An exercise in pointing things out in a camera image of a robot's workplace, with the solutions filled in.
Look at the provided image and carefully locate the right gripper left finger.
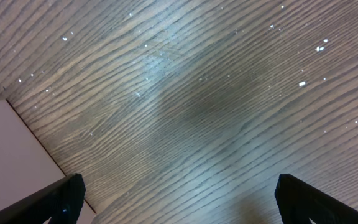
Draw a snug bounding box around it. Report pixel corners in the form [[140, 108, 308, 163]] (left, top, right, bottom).
[[0, 174, 86, 224]]

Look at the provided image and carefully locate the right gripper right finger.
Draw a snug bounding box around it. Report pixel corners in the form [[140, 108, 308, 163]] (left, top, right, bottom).
[[275, 174, 358, 224]]

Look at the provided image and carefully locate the white cardboard box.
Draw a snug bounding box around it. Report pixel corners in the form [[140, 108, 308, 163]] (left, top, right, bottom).
[[0, 100, 96, 223]]

